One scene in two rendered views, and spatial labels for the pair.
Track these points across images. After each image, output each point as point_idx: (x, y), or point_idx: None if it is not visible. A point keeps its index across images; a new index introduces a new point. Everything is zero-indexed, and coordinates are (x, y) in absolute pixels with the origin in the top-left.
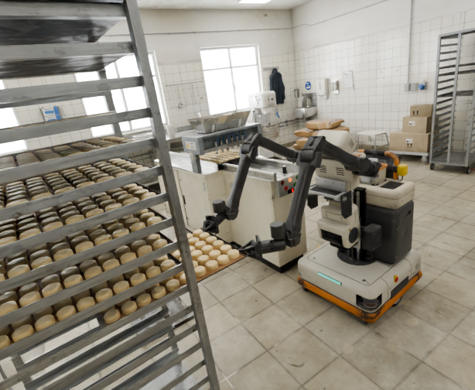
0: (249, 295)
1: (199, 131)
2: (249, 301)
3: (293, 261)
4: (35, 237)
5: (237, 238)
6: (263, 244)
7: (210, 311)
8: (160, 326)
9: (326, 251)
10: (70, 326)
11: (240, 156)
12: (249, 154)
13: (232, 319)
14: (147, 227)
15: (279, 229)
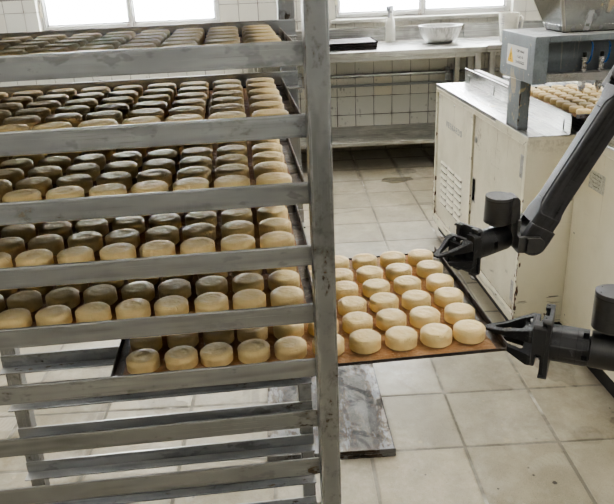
0: (544, 462)
1: (552, 22)
2: (537, 476)
3: None
4: (4, 137)
5: (571, 319)
6: (560, 334)
7: (433, 457)
8: (232, 427)
9: None
10: (109, 359)
11: (604, 90)
12: None
13: (476, 497)
14: (242, 189)
15: None
